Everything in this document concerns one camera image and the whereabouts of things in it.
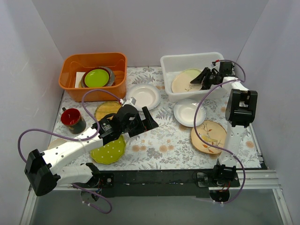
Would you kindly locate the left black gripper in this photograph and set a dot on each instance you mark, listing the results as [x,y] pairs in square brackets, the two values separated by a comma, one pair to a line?
[138,124]

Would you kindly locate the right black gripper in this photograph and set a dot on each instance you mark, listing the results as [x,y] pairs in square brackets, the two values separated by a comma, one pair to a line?
[209,78]

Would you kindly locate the cream plate with twig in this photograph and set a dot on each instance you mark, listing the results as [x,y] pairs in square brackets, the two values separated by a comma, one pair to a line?
[181,82]

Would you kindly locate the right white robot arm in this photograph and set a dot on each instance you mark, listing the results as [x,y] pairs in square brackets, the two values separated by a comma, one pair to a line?
[239,114]

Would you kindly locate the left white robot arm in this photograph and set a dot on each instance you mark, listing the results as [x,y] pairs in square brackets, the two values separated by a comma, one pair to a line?
[47,170]

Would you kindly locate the white plastic bin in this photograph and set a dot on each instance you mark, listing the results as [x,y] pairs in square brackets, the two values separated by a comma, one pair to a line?
[172,65]

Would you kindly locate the stack of dark plates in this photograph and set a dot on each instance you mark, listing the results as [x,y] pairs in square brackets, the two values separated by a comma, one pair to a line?
[111,73]

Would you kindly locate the white card in bin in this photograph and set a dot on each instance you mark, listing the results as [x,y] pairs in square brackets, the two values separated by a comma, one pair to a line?
[78,79]

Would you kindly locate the white deep plate left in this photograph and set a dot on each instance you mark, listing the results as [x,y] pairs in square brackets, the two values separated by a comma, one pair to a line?
[145,95]

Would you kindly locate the white deep plate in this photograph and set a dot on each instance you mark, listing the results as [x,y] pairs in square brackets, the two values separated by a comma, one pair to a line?
[145,95]
[184,112]

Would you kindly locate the white deep plate right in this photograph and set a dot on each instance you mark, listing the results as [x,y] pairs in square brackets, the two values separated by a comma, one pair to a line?
[184,112]

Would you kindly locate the green dotted scalloped plate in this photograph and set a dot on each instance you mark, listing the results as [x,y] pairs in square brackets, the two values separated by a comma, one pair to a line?
[109,153]

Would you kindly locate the round bamboo mat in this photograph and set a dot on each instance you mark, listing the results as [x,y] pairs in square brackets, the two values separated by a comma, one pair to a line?
[106,108]

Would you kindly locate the floral table cloth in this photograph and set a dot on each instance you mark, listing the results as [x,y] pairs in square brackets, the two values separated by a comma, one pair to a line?
[168,146]

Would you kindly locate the cream plate with bird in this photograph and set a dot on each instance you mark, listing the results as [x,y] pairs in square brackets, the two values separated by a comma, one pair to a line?
[212,133]

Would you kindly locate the lime green round plate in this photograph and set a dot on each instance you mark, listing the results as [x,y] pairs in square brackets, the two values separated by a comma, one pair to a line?
[96,78]

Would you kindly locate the black mug red inside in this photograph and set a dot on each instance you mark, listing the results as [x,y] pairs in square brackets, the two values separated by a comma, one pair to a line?
[73,120]

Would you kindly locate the small cream dish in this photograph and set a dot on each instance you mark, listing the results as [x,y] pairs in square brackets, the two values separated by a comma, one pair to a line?
[56,143]

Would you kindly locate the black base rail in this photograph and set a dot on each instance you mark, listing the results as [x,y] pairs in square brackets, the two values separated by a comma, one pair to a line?
[158,183]

